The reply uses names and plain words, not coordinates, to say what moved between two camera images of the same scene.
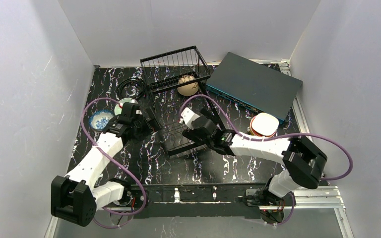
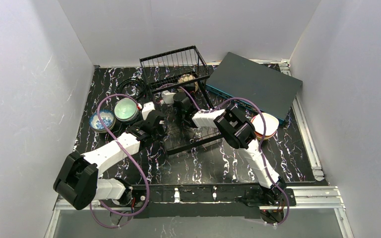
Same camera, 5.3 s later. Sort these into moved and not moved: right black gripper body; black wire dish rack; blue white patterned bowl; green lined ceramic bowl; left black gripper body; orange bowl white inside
Moved: left black gripper body; right black gripper body
Not moved: black wire dish rack; green lined ceramic bowl; blue white patterned bowl; orange bowl white inside
